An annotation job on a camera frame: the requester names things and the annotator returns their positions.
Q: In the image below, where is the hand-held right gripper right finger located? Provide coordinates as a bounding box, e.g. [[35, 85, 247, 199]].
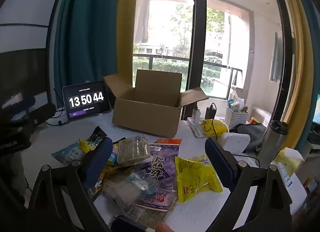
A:
[[204, 137, 293, 232]]

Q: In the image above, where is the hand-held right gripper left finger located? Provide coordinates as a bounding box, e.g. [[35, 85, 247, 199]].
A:
[[26, 137, 114, 232]]

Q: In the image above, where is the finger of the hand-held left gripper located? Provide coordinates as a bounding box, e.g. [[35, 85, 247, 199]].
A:
[[16, 96, 36, 110], [26, 104, 57, 126]]

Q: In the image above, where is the lemon yellow snack packet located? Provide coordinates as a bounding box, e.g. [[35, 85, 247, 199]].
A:
[[174, 154, 223, 204]]

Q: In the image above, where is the brown cardboard box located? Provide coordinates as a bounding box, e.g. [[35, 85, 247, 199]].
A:
[[103, 69, 209, 138]]

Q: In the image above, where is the person's left forearm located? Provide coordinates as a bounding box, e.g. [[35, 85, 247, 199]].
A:
[[0, 151, 28, 205]]

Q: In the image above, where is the person's right hand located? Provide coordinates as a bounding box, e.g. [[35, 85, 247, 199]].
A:
[[155, 223, 173, 232]]

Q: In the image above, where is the green yellow snack packet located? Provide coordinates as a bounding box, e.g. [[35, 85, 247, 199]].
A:
[[86, 165, 118, 204]]

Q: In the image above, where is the black yellow snack packet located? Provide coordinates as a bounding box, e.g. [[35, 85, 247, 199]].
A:
[[79, 126, 108, 154]]

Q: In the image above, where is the white gadget box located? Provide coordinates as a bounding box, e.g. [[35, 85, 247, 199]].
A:
[[220, 133, 251, 153]]

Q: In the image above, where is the light blue snack packet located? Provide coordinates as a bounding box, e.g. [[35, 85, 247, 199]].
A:
[[52, 140, 87, 166]]

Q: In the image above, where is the clear beige biscuit packet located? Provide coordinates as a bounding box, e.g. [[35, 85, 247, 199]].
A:
[[116, 136, 152, 166]]

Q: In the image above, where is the clear white snack packet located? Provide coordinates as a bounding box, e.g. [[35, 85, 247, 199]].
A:
[[101, 179, 145, 220]]

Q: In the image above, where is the yellow printed bag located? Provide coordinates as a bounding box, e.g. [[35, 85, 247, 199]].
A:
[[201, 119, 229, 138]]

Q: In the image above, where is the white power strip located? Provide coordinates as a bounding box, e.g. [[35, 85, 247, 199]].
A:
[[187, 117, 210, 138]]

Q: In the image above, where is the black tablet clock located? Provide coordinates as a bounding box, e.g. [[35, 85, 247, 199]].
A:
[[62, 80, 112, 121]]

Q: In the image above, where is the grey cloth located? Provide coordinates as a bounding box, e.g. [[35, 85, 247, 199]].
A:
[[235, 123, 267, 153]]

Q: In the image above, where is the white plastic basket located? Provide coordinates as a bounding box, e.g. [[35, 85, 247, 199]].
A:
[[226, 98, 249, 130]]

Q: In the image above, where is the black charger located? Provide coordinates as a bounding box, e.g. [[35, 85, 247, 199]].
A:
[[205, 103, 217, 120]]

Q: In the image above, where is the steel thermos bottle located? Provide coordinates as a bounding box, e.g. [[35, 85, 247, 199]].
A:
[[257, 120, 289, 170]]

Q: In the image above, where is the purple snack bag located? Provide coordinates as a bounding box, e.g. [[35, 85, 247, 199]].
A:
[[130, 138, 182, 214]]

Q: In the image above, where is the white appliance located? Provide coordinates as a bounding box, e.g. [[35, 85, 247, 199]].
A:
[[250, 106, 272, 124]]

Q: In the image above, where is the dark blue pouch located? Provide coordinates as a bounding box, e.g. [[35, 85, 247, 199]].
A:
[[110, 216, 150, 232]]

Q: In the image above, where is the white plastic packet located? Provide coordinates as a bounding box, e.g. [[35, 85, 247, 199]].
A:
[[271, 161, 308, 219]]

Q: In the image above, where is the teal curtain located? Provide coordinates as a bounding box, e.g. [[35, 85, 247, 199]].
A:
[[54, 0, 120, 108], [290, 0, 320, 153]]

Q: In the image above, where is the computer monitor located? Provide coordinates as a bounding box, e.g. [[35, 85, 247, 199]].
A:
[[311, 93, 320, 125]]

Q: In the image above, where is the mustard yellow curtain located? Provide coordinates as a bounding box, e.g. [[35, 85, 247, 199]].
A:
[[116, 0, 140, 89], [275, 0, 307, 125]]

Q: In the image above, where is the black balcony railing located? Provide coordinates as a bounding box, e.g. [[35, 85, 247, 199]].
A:
[[132, 54, 243, 98]]

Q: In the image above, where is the hanging pale blue towel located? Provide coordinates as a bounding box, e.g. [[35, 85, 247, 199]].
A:
[[269, 32, 283, 83]]

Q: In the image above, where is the hanging white garment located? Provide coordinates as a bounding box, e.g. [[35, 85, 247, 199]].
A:
[[134, 0, 150, 45]]

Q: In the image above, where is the black charger cable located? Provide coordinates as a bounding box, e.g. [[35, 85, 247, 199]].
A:
[[211, 102, 218, 138]]

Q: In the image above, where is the black window frame post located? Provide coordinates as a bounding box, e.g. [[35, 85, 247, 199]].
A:
[[187, 0, 208, 120], [272, 0, 293, 123]]

